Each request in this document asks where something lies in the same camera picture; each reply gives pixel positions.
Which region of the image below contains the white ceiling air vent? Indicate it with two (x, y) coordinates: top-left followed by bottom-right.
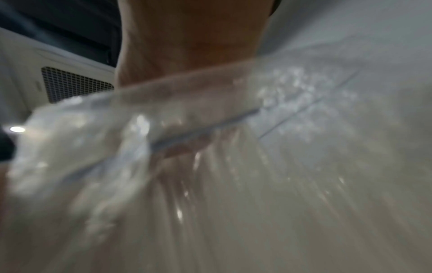
(0, 27), (117, 113)

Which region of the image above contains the clear plastic bag white label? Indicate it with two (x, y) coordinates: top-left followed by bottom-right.
(0, 31), (432, 273)

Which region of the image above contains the person's right hand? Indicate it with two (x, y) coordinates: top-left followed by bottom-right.
(114, 0), (273, 158)

